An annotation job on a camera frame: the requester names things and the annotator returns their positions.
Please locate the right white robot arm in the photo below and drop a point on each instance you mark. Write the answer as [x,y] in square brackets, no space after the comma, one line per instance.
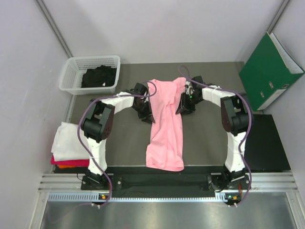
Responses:
[236,120]

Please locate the pink t shirt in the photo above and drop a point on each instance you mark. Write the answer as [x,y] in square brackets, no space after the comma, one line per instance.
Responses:
[165,150]

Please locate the orange folded t shirt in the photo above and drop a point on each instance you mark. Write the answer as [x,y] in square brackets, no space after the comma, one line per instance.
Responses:
[66,167]

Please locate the white plastic basket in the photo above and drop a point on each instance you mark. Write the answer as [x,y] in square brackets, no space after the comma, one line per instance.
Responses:
[76,67]

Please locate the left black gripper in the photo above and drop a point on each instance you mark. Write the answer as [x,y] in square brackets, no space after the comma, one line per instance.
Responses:
[147,117]

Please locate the white folded t shirt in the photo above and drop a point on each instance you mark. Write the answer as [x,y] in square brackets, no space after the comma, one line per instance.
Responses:
[66,145]

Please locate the black t shirt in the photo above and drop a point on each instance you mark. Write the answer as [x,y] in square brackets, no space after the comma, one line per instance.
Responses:
[102,76]

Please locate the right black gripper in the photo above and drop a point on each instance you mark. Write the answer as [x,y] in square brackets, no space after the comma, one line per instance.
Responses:
[184,108]

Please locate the red folded t shirt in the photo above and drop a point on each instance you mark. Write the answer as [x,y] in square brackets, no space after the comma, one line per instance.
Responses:
[78,163]

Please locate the aluminium frame rail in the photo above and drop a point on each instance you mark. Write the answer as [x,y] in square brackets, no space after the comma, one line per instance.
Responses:
[263,182]

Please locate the green ring binder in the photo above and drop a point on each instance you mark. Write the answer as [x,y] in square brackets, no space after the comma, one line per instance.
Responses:
[269,72]

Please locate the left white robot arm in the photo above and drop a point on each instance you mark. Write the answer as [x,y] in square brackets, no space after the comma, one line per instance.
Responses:
[96,125]

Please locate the grey slotted cable duct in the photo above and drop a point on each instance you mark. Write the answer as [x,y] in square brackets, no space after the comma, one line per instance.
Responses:
[97,197]

